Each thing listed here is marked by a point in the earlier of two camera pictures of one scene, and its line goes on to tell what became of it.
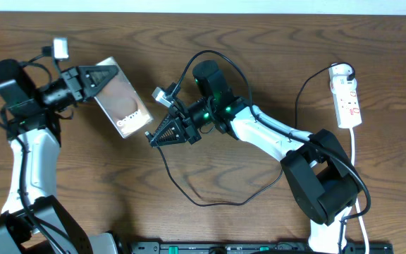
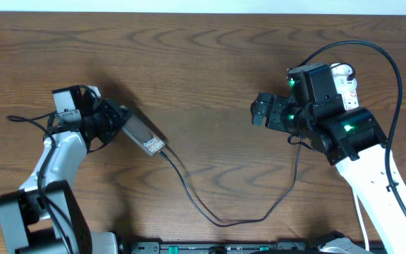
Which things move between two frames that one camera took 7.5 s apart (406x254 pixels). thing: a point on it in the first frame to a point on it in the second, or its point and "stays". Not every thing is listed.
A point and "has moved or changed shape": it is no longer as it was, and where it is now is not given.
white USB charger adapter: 338,74 stays
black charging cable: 150,140 to 299,144
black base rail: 253,248 stays
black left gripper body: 73,89 to 104,121
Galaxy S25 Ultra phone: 122,104 has moved or changed shape
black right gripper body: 199,118 to 282,116
